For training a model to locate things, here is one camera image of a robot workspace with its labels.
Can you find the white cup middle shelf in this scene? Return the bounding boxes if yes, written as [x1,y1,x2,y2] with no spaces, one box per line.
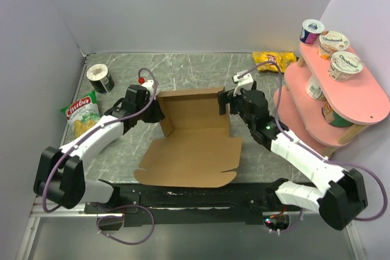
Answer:
[305,75,326,101]

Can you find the purple white yogurt cup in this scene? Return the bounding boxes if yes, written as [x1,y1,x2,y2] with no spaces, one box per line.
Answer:
[299,19,325,46]

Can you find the black can white lid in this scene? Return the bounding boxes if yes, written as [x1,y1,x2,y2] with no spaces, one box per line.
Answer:
[87,64,115,94]

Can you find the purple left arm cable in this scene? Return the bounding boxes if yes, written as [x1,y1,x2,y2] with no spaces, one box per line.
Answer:
[41,68,159,245]

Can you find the yellow Lays chips bag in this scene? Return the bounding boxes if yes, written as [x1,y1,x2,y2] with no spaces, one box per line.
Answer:
[252,52,297,73]

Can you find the aluminium rail frame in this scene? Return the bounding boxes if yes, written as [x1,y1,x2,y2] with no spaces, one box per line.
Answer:
[18,199,367,259]

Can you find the green Chuba chips bag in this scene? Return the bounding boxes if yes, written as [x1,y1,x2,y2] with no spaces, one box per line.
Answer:
[61,90,101,138]

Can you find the chobani yogurt cup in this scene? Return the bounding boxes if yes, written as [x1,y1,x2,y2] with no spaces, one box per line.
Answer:
[328,51,364,82]
[317,30,350,60]

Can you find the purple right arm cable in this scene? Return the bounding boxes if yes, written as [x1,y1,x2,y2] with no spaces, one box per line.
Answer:
[236,60,386,234]

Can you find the pink three-tier shelf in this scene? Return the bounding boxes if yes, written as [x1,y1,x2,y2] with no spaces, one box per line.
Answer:
[273,43,389,156]

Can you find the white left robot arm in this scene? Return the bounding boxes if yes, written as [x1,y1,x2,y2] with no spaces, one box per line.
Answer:
[33,80,165,213]

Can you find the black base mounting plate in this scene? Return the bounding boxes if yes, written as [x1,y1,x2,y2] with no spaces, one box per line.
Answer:
[84,183,299,227]

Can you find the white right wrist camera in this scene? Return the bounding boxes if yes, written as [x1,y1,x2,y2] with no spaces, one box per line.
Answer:
[232,71,254,96]

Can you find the brown cardboard box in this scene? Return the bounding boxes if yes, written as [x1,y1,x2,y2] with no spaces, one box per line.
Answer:
[134,87,243,188]

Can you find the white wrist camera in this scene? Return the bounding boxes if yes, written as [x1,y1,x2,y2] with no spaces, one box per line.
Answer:
[232,71,254,96]
[138,77,159,99]

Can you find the green can lower shelf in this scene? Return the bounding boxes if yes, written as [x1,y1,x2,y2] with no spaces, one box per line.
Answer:
[321,102,353,128]

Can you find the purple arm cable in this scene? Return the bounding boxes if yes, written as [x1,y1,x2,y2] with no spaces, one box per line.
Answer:
[41,68,159,245]
[236,60,386,234]

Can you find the Chobani yogurt cup rear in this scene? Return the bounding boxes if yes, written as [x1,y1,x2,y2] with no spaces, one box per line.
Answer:
[317,30,350,60]

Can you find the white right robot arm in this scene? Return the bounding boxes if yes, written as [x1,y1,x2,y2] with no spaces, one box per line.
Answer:
[218,90,368,230]

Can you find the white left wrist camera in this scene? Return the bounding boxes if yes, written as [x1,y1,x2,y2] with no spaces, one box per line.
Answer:
[138,77,159,99]

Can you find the Chobani yogurt cup front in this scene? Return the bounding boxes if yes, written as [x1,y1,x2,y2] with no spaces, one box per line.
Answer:
[328,51,364,82]

